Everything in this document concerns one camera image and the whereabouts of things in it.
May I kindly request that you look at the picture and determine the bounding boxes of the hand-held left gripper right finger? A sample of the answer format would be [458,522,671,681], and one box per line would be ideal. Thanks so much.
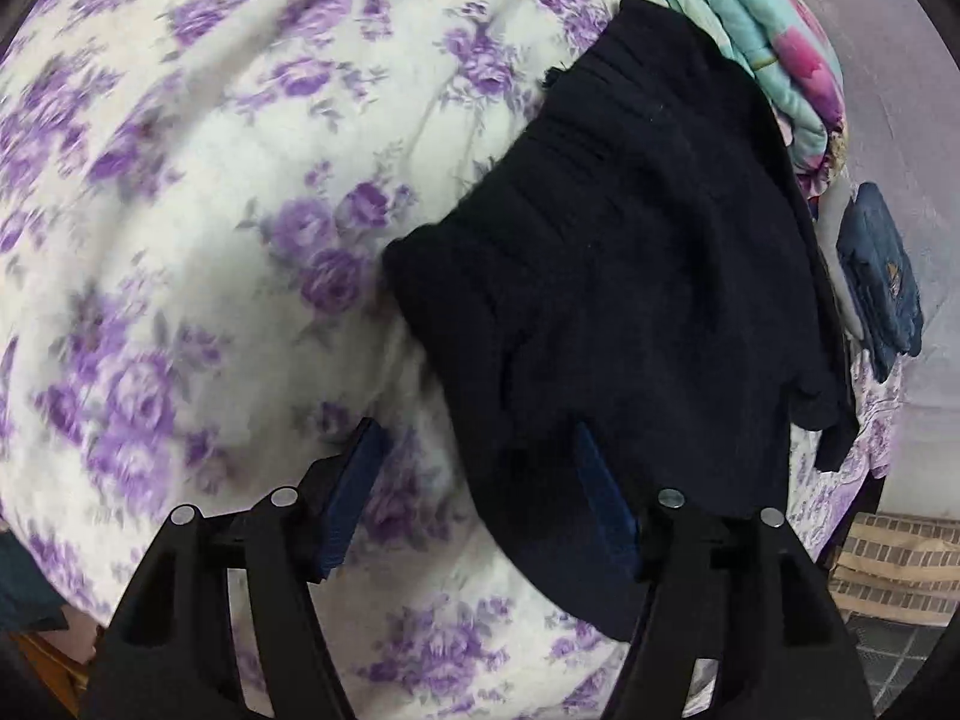
[574,422,875,720]

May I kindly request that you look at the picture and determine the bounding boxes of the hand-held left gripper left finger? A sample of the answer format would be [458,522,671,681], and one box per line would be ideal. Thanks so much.
[79,418,392,720]

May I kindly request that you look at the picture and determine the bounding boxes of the black pants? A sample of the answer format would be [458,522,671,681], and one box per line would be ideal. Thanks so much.
[382,0,860,642]

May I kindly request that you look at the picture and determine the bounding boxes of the folded grey pants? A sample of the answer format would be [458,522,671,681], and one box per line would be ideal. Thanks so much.
[814,191,871,338]

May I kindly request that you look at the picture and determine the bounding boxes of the striped woven mat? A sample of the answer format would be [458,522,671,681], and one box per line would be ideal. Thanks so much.
[825,511,960,627]

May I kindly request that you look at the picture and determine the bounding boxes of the purple floral bed sheet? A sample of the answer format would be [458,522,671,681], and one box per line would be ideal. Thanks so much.
[0,0,912,720]

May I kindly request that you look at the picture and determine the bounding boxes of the dark cloth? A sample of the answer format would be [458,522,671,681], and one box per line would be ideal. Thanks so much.
[0,525,72,635]

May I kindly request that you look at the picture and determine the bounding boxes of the folded blue jeans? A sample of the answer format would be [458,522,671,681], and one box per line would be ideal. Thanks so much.
[836,181,925,383]

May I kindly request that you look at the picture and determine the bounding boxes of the teal pink floral quilt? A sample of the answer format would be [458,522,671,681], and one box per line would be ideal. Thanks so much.
[596,0,852,203]

